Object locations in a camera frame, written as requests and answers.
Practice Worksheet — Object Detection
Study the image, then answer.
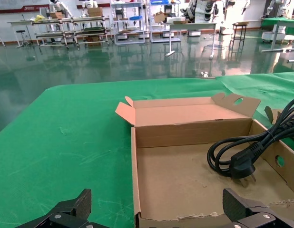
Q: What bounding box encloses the red wall banner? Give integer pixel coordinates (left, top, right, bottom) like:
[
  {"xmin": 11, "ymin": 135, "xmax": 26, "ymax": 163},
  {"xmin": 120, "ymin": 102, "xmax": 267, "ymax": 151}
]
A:
[{"xmin": 0, "ymin": 4, "xmax": 50, "ymax": 14}]

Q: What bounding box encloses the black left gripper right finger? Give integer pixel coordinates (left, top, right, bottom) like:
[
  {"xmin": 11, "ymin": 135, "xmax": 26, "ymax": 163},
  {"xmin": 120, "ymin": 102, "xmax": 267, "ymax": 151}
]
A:
[{"xmin": 222, "ymin": 188, "xmax": 294, "ymax": 228}]

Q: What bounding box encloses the white humanoid robot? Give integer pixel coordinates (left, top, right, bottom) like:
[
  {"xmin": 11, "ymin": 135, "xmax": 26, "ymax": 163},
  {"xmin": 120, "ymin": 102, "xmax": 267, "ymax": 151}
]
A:
[
  {"xmin": 48, "ymin": 0, "xmax": 74, "ymax": 19},
  {"xmin": 81, "ymin": 0, "xmax": 99, "ymax": 17}
]

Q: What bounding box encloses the black round stool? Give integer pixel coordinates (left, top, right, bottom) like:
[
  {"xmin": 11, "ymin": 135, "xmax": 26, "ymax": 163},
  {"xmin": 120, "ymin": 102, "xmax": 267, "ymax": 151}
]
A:
[{"xmin": 15, "ymin": 30, "xmax": 32, "ymax": 49}]

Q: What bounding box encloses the shelf unit with blue bins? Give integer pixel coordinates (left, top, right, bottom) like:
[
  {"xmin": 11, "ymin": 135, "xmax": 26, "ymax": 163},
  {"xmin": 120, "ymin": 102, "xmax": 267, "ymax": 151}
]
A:
[{"xmin": 147, "ymin": 0, "xmax": 182, "ymax": 43}]

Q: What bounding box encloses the white robot on stand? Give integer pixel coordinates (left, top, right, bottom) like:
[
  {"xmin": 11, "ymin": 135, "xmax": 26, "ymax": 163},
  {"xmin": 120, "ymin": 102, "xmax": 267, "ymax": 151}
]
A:
[{"xmin": 180, "ymin": 0, "xmax": 226, "ymax": 24}]

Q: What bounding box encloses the closed brown cardboard box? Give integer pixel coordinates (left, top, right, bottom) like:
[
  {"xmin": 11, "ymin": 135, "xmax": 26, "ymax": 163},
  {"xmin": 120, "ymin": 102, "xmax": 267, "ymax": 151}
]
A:
[{"xmin": 87, "ymin": 7, "xmax": 104, "ymax": 17}]

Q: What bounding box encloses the grey work table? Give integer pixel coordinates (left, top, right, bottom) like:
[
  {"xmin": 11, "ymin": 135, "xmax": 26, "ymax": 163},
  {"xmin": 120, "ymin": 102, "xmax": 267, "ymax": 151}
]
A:
[{"xmin": 165, "ymin": 21, "xmax": 218, "ymax": 60}]

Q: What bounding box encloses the open brown cardboard box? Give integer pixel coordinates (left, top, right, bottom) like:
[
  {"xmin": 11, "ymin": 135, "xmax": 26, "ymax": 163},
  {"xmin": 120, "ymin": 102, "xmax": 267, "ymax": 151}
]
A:
[{"xmin": 115, "ymin": 92, "xmax": 294, "ymax": 228}]

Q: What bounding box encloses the green table cloth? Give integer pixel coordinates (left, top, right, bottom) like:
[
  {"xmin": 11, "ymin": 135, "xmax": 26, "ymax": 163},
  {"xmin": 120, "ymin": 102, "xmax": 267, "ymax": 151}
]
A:
[
  {"xmin": 0, "ymin": 77, "xmax": 273, "ymax": 228},
  {"xmin": 216, "ymin": 71, "xmax": 294, "ymax": 150}
]

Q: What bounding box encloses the metal pipe rack trolley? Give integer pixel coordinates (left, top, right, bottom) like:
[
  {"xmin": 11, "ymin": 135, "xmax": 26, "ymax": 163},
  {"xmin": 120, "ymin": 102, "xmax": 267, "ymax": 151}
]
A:
[{"xmin": 30, "ymin": 16, "xmax": 113, "ymax": 50}]

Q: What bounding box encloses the white work table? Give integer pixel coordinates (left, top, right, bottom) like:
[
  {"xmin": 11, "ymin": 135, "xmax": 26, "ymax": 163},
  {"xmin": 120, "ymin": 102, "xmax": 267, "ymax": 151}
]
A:
[{"xmin": 7, "ymin": 20, "xmax": 35, "ymax": 48}]

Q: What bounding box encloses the white shelf unit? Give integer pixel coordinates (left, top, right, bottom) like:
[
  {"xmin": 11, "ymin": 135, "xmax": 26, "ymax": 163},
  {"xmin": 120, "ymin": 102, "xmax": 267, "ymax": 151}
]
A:
[{"xmin": 110, "ymin": 0, "xmax": 149, "ymax": 46}]

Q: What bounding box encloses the green topped work table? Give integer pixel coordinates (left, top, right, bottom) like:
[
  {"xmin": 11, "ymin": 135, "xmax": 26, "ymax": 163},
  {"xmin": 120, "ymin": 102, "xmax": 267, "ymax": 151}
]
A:
[{"xmin": 260, "ymin": 18, "xmax": 294, "ymax": 53}]

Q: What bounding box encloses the black power cable with plug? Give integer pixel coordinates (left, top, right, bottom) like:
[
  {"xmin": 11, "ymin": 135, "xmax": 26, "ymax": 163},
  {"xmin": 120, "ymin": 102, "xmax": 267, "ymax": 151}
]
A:
[{"xmin": 207, "ymin": 96, "xmax": 294, "ymax": 188}]

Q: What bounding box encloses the small open cardboard box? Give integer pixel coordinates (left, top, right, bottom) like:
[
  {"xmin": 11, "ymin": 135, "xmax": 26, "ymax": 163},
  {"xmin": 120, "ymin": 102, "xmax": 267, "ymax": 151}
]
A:
[{"xmin": 153, "ymin": 11, "xmax": 167, "ymax": 23}]

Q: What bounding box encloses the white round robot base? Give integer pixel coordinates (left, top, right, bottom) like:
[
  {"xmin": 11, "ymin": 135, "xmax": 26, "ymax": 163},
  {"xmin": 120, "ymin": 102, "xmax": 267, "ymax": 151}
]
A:
[{"xmin": 261, "ymin": 31, "xmax": 285, "ymax": 43}]

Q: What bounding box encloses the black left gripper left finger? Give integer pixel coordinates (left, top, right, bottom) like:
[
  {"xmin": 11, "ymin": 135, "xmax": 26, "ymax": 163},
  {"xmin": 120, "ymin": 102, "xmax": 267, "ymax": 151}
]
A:
[{"xmin": 16, "ymin": 189, "xmax": 100, "ymax": 228}]

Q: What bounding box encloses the tall black metal stand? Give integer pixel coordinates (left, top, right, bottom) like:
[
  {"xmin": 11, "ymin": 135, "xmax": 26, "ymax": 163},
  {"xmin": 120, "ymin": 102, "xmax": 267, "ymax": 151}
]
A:
[{"xmin": 229, "ymin": 22, "xmax": 248, "ymax": 62}]

